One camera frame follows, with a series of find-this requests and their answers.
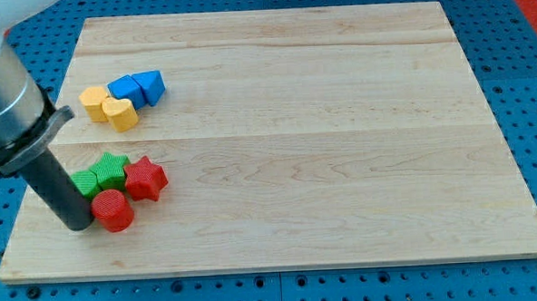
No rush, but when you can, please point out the green star block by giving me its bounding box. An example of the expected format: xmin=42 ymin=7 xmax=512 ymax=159
xmin=89 ymin=152 xmax=130 ymax=191

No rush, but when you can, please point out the blue cube block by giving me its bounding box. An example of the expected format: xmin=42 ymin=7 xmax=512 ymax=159
xmin=107 ymin=75 xmax=147 ymax=110

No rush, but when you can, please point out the red cylinder block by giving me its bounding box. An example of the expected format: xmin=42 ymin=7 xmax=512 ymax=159
xmin=91 ymin=189 xmax=134 ymax=233

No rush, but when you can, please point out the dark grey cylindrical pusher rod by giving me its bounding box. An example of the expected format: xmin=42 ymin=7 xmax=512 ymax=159
xmin=19 ymin=150 xmax=93 ymax=231

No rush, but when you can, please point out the yellow hexagon block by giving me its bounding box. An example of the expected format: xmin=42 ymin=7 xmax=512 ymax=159
xmin=78 ymin=86 xmax=109 ymax=122

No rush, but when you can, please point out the yellow heart block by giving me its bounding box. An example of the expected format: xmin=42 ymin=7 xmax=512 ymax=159
xmin=102 ymin=97 xmax=139 ymax=132

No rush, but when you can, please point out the red star block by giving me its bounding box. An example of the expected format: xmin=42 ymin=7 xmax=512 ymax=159
xmin=123 ymin=156 xmax=169 ymax=202

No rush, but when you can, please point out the grey metal mounting flange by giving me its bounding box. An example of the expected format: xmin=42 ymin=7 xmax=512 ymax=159
xmin=0 ymin=90 xmax=74 ymax=177

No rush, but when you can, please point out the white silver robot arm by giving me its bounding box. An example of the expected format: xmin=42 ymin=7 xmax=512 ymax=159
xmin=0 ymin=0 xmax=93 ymax=231

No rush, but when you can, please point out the blue triangle block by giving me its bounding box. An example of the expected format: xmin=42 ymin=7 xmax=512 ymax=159
xmin=132 ymin=70 xmax=166 ymax=107

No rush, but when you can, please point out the light wooden board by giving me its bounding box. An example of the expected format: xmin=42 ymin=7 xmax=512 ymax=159
xmin=0 ymin=2 xmax=537 ymax=285

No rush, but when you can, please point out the green cylinder block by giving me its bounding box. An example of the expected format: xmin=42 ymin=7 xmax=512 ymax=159
xmin=70 ymin=170 xmax=102 ymax=202

